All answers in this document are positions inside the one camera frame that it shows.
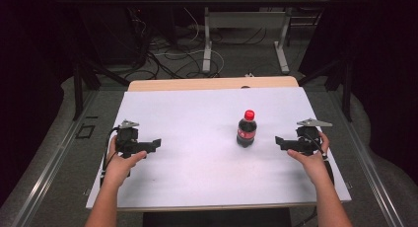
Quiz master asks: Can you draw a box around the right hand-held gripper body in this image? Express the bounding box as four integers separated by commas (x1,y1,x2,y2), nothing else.
295,117,333,156

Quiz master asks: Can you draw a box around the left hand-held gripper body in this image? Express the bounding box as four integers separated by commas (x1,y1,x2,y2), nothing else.
114,119,148,160

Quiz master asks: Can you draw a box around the dark cola bottle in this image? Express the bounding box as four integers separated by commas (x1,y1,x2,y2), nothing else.
236,117,258,149

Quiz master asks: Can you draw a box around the person's right hand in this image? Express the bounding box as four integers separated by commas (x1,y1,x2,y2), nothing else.
287,131,330,187

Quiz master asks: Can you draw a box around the person's left hand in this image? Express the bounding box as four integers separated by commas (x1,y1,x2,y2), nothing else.
104,135,148,189

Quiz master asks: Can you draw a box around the white table cover sheet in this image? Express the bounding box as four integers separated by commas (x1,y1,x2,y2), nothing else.
86,86,352,210

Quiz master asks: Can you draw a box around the black metal stand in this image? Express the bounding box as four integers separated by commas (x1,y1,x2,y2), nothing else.
298,53,353,123
72,53,131,121

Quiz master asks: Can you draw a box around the wooden table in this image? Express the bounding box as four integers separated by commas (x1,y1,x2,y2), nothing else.
88,75,343,213

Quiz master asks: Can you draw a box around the dark curtain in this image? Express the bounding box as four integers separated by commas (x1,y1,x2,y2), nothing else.
299,0,418,189
0,0,82,208

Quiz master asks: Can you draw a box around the desk with white legs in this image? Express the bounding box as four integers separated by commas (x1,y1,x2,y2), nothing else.
182,0,333,75

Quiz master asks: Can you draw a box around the black horizontal bar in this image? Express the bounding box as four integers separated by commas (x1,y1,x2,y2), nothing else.
53,0,333,6

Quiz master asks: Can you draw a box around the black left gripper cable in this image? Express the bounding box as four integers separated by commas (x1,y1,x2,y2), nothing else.
99,125,121,188

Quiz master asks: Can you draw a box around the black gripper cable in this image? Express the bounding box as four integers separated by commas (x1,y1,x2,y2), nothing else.
99,125,121,188
304,131,335,186

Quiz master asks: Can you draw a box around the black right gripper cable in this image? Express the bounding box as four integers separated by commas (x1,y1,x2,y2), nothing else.
304,131,335,186

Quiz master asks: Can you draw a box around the aluminium floor rail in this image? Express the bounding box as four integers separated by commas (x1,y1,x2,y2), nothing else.
328,90,406,227
9,90,100,227

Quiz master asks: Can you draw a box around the tangle of black floor cables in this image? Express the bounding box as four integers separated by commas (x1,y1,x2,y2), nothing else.
126,8,268,81

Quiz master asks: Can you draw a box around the white floor cable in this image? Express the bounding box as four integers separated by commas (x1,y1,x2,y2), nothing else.
154,7,226,77

